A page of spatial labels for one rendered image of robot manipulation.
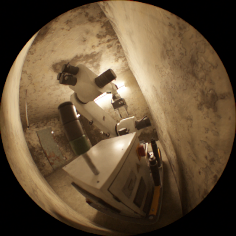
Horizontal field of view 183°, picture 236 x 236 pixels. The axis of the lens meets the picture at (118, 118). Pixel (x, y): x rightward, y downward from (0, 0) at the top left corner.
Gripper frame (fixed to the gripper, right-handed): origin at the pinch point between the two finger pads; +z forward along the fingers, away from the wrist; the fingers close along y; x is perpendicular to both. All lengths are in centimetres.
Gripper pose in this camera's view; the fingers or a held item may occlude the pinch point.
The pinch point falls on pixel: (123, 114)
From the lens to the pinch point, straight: 135.7
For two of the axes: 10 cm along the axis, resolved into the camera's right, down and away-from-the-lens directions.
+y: 8.3, -3.3, -4.5
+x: 4.0, -1.9, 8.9
